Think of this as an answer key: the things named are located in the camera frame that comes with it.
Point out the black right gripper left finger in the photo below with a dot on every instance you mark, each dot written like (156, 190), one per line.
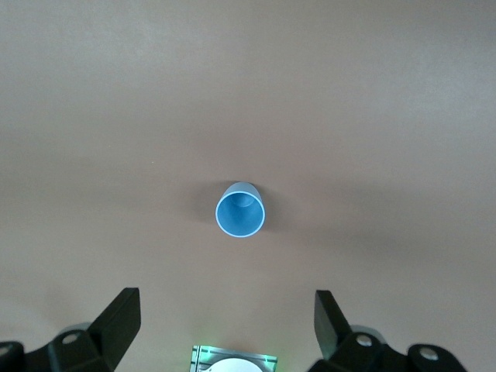
(108, 333)

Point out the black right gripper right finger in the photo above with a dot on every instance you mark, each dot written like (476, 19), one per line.
(333, 333)

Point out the light blue plastic cup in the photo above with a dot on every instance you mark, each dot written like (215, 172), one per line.
(240, 217)

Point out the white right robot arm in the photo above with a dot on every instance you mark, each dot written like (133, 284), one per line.
(240, 366)

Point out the brown table cover sheet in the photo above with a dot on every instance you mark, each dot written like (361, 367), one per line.
(248, 97)

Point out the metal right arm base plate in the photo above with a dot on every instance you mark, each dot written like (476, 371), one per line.
(200, 358)

